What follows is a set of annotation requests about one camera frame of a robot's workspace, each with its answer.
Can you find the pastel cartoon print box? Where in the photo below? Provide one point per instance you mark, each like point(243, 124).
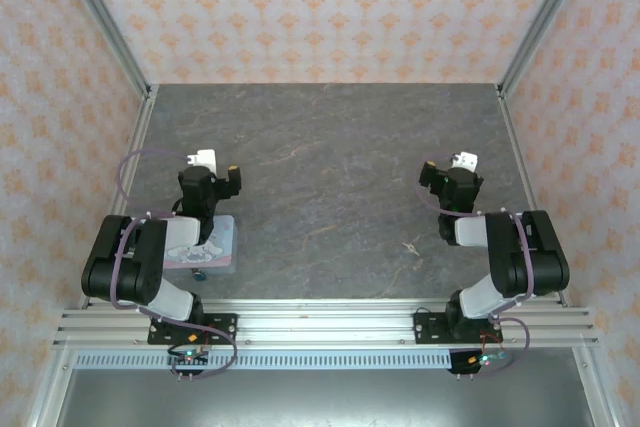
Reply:
point(220, 247)

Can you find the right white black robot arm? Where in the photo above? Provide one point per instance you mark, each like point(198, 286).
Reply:
point(525, 257)

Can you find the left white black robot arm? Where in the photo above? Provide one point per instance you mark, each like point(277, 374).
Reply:
point(125, 267)

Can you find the left small circuit board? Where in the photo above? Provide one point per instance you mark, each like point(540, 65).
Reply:
point(187, 357)

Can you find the small circuit board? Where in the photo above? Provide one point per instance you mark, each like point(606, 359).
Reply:
point(187, 357)
point(487, 358)

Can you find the right small circuit board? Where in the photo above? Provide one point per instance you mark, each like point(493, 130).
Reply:
point(487, 358)

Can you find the grey metal sheet panel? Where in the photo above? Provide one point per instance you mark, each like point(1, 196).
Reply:
point(320, 399)

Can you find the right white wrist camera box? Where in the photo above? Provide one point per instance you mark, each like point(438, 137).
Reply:
point(467, 159)

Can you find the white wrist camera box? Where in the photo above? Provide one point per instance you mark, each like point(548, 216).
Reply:
point(206, 157)
point(467, 159)

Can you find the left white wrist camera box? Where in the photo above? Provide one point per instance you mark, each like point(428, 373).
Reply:
point(206, 157)

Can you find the aluminium side rail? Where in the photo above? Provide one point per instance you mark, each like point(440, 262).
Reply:
point(135, 147)
point(520, 147)

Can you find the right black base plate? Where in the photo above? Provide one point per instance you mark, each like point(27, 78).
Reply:
point(430, 327)

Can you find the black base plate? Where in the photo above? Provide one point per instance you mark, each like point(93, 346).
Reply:
point(222, 327)
point(430, 327)

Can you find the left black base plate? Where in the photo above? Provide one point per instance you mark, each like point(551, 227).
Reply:
point(222, 327)

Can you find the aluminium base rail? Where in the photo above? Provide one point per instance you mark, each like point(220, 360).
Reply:
point(325, 322)

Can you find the aluminium corner post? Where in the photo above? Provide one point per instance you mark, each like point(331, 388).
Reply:
point(542, 22)
point(107, 22)

